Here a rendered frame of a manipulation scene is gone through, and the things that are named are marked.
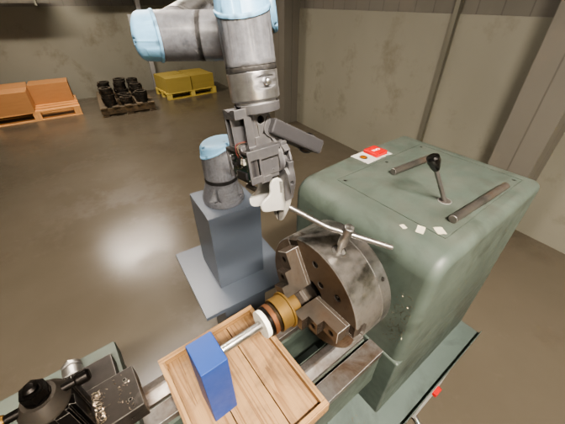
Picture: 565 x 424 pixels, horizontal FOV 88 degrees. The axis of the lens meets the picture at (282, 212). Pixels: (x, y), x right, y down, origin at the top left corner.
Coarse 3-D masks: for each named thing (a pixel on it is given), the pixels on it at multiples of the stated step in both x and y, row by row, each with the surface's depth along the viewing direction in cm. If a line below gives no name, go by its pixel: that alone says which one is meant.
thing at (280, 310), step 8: (272, 296) 73; (280, 296) 71; (264, 304) 71; (272, 304) 69; (280, 304) 69; (288, 304) 69; (296, 304) 71; (264, 312) 68; (272, 312) 68; (280, 312) 68; (288, 312) 69; (272, 320) 67; (280, 320) 68; (288, 320) 69; (296, 320) 69; (272, 328) 67; (280, 328) 68; (272, 336) 69
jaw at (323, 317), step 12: (312, 300) 73; (324, 300) 73; (300, 312) 70; (312, 312) 70; (324, 312) 70; (336, 312) 70; (300, 324) 69; (312, 324) 69; (324, 324) 68; (336, 324) 67; (348, 324) 67; (336, 336) 66
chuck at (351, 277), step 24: (312, 240) 70; (336, 240) 70; (312, 264) 71; (336, 264) 65; (360, 264) 67; (312, 288) 83; (336, 288) 66; (360, 288) 65; (360, 312) 65; (360, 336) 69
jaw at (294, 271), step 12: (288, 240) 76; (288, 252) 72; (300, 252) 74; (288, 264) 72; (300, 264) 73; (288, 276) 71; (300, 276) 73; (276, 288) 73; (288, 288) 71; (300, 288) 73
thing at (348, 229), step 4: (348, 224) 62; (344, 228) 62; (348, 228) 61; (352, 228) 62; (344, 232) 62; (348, 232) 61; (352, 232) 62; (340, 236) 64; (344, 236) 63; (348, 236) 62; (340, 240) 64; (344, 240) 63; (348, 240) 63; (340, 244) 65; (344, 244) 64; (336, 248) 67; (340, 248) 66; (340, 252) 67
